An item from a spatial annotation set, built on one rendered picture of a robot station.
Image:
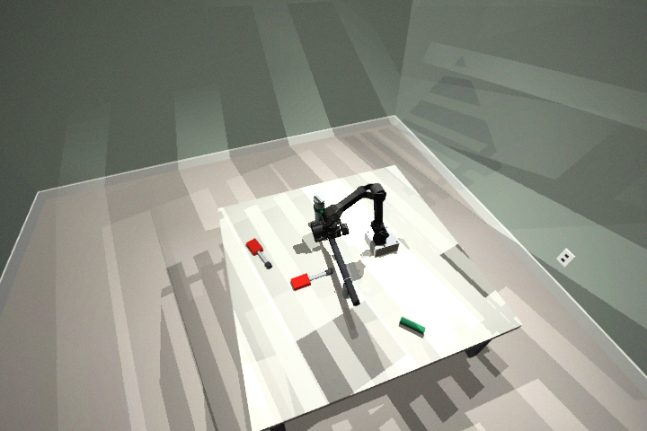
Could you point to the grey metal post with cap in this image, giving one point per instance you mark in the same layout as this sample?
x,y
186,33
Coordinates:
x,y
319,204

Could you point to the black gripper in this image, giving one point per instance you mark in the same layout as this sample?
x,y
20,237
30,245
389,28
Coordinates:
x,y
343,228

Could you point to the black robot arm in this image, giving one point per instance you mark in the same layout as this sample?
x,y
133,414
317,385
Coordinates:
x,y
331,215

